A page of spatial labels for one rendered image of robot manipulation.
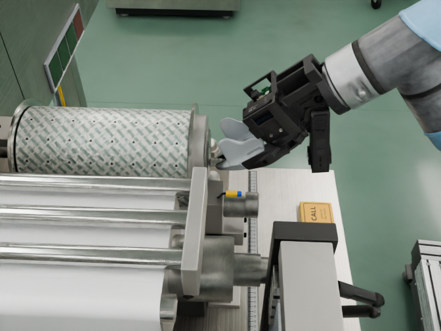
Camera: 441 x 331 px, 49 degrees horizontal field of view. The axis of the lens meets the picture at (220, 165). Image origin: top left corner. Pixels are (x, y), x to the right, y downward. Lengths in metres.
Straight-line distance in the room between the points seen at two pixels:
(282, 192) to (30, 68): 0.60
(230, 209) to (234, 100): 2.15
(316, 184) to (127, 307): 0.86
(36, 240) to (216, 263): 0.16
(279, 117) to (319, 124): 0.06
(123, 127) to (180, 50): 2.66
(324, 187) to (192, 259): 0.84
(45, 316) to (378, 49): 0.44
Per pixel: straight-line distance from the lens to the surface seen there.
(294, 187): 1.15
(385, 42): 0.60
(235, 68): 3.12
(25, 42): 0.94
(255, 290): 0.97
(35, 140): 0.70
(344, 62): 0.61
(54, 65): 1.04
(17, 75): 0.90
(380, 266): 2.18
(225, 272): 0.45
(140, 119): 0.68
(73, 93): 1.70
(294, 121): 0.63
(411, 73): 0.60
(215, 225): 0.74
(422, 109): 0.63
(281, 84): 0.63
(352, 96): 0.61
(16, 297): 0.38
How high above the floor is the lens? 1.74
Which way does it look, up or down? 45 degrees down
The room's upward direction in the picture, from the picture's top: straight up
